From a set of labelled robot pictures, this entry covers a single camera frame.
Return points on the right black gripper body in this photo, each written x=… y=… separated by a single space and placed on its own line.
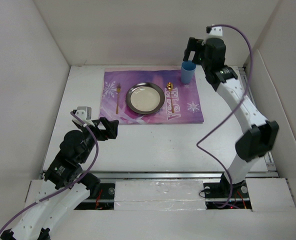
x=196 y=45

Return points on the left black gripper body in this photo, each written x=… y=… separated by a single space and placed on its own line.
x=100 y=134

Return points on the blue plastic cup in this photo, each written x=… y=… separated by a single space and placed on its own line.
x=187 y=71

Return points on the purple printed cloth placemat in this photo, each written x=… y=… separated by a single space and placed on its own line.
x=185 y=97

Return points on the gold spoon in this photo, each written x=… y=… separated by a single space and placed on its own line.
x=170 y=87

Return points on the gold fork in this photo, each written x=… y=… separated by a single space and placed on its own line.
x=118 y=90

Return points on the metal rimmed cream plate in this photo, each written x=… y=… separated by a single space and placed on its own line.
x=145 y=98

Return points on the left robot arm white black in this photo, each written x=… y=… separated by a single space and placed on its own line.
x=65 y=184

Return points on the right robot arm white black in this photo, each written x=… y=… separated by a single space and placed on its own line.
x=258 y=133

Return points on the white foam block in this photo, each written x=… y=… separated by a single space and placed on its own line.
x=159 y=195

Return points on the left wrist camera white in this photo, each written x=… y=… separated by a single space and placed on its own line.
x=82 y=116

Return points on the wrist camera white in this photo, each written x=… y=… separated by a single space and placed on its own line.
x=82 y=116
x=214 y=32

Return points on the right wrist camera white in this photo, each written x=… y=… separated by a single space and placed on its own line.
x=214 y=32

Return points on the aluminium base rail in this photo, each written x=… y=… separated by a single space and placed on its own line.
x=152 y=150

